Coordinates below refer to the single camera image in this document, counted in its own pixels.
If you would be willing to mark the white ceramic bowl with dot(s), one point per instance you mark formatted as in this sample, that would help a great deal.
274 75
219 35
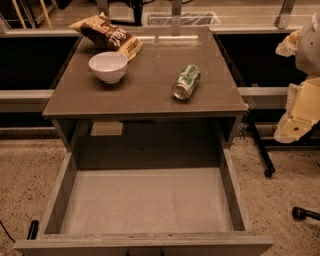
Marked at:
109 67

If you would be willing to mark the black table leg with caster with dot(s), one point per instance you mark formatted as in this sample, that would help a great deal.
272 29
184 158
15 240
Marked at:
264 154

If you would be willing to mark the black chair caster leg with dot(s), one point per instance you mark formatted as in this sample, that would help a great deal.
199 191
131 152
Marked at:
301 214

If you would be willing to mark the wire mesh basket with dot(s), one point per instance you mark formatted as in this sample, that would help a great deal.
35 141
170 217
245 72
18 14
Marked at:
186 18

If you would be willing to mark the green soda can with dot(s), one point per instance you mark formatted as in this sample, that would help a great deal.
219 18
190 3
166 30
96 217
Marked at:
186 82

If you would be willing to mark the brown chip bag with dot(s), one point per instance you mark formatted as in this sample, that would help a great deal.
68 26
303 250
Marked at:
105 35

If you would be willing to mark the grey drawer cabinet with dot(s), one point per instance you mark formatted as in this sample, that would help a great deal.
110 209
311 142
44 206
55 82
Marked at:
146 83

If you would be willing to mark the open grey top drawer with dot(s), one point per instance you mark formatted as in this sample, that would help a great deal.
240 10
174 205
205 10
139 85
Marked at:
152 189

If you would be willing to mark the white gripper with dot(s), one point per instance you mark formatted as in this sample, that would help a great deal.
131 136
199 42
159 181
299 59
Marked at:
310 53

